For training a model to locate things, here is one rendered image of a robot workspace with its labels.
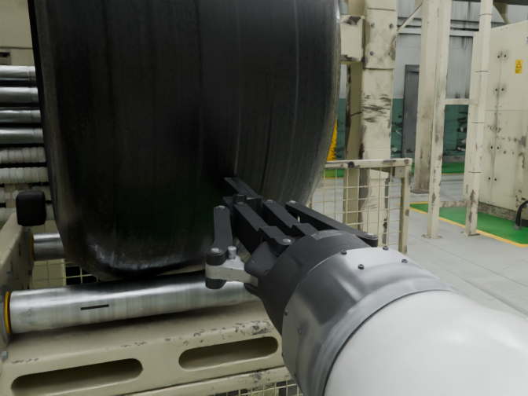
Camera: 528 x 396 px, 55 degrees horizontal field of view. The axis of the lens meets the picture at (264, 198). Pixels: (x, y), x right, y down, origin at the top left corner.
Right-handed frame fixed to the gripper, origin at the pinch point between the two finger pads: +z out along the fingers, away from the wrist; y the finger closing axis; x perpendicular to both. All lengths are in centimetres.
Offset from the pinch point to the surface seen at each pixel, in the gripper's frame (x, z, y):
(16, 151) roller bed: 7, 60, 25
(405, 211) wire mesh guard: 25, 57, -61
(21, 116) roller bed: 1, 60, 24
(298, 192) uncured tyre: 1.1, 5.6, -8.3
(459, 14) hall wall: -87, 902, -767
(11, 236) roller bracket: 12.1, 27.8, 22.9
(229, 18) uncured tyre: -15.9, 2.7, 0.8
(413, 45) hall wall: -20, 902, -660
